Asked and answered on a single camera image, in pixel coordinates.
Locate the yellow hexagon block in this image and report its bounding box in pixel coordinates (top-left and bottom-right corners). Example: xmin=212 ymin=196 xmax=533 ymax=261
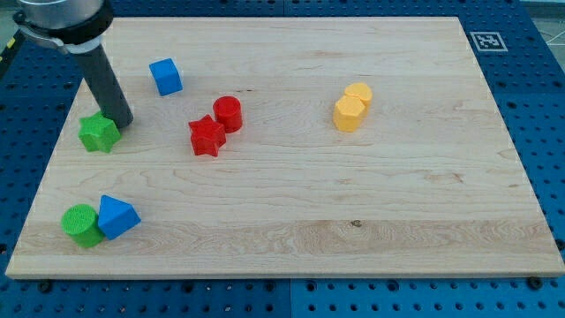
xmin=333 ymin=95 xmax=366 ymax=133

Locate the white fiducial marker tag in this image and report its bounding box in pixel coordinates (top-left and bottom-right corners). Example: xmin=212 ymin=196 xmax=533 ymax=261
xmin=470 ymin=31 xmax=508 ymax=52

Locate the blue cube block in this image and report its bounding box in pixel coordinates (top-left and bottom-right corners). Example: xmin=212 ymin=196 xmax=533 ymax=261
xmin=149 ymin=58 xmax=183 ymax=96

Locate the light wooden board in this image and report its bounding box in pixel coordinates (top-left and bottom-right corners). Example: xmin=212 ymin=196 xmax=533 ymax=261
xmin=6 ymin=17 xmax=564 ymax=279

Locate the blue triangle block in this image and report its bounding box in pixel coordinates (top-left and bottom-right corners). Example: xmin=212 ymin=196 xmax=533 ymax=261
xmin=98 ymin=195 xmax=141 ymax=240

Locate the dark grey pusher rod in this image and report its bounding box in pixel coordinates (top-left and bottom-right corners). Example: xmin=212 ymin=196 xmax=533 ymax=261
xmin=72 ymin=44 xmax=133 ymax=129

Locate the green star block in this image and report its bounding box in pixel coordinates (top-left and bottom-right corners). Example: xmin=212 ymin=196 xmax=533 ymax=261
xmin=79 ymin=111 xmax=121 ymax=153

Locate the green cylinder block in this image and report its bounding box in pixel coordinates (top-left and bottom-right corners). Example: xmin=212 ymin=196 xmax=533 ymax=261
xmin=61 ymin=204 xmax=105 ymax=248

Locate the yellow cylinder block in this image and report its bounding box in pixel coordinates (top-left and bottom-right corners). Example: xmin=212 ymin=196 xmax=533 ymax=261
xmin=344 ymin=82 xmax=373 ymax=117

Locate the red star block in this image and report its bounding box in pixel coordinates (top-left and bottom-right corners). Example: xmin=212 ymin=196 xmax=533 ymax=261
xmin=188 ymin=114 xmax=226 ymax=157

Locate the red cylinder block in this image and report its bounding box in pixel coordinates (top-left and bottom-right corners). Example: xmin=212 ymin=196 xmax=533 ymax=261
xmin=213 ymin=96 xmax=243 ymax=133

